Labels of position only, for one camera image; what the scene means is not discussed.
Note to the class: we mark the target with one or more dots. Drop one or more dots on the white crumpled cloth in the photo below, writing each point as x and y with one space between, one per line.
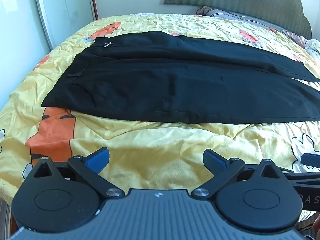
313 47

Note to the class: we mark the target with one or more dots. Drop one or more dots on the yellow printed bedsheet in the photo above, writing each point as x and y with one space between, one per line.
175 145

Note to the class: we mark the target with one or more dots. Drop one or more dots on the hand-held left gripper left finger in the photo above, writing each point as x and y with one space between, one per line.
96 161

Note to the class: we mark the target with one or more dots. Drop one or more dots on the white door frame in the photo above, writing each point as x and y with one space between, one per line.
43 10

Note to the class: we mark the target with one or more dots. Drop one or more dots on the black pants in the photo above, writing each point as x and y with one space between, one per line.
150 85

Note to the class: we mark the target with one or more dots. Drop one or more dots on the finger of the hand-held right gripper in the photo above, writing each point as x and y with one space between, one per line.
311 160

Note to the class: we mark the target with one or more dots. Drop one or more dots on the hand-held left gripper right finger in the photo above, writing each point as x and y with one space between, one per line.
215 161

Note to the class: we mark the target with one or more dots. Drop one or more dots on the brown wooden door edge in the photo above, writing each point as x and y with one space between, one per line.
93 0

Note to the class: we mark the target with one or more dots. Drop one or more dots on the grey brown pillow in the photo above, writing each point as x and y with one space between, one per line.
225 13

